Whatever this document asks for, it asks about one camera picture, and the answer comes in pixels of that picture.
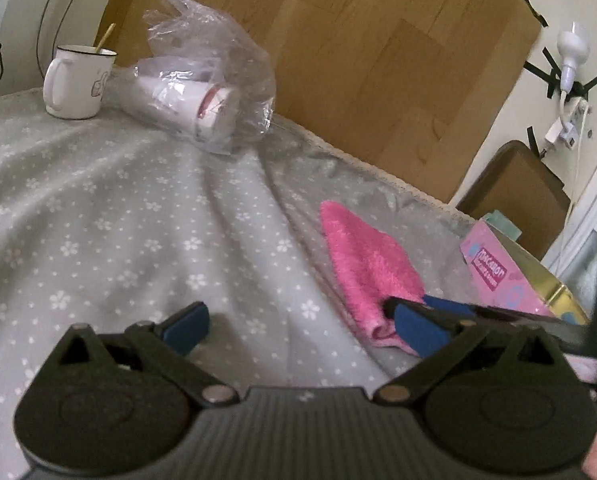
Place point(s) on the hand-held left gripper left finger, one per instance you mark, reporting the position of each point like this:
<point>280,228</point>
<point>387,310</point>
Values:
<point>188,332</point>

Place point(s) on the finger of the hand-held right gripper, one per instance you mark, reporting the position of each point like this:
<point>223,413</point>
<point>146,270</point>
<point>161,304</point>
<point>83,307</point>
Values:
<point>448,305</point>
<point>528,327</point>

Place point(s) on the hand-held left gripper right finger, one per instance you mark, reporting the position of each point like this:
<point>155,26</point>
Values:
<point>418,331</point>

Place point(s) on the pink tin box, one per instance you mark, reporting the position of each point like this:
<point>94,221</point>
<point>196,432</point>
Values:
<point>503,280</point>

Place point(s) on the pink knitted cloth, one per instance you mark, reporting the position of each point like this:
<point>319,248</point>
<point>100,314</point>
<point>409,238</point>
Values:
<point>373,260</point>

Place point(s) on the light teal box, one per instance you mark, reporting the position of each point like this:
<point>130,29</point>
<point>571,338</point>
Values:
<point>501,225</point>

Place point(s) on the white glass door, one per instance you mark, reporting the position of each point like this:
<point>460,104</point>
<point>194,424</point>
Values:
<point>596,220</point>

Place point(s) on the grey floral blanket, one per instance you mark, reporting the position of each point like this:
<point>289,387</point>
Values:
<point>128,220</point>

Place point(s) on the brown folded board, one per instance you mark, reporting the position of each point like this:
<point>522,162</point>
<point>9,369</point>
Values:
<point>518,190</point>

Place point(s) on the black tape strip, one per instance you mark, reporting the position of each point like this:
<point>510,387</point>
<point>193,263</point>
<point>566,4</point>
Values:
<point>587,86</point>
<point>532,7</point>
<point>543,72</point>
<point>532,141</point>

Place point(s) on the stack of paper cups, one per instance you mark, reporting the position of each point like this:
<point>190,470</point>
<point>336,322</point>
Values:
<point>188,105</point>

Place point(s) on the wooden headboard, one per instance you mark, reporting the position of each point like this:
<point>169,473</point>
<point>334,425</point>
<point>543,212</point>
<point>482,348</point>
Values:
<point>353,60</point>

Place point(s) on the white enamel mug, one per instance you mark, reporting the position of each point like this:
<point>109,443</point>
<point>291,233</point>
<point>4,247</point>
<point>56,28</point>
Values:
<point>73,85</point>

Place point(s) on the clear plastic bag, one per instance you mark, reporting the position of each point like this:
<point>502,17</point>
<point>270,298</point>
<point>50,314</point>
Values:
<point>213,60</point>

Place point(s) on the white lamp bulb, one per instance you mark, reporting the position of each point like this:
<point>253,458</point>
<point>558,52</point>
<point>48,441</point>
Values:
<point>572,47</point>

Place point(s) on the wooden stick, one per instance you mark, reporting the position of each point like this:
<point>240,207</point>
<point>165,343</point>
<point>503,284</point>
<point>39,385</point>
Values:
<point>104,40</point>

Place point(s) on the white wall plug adapter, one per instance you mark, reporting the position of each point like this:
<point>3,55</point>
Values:
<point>566,125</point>

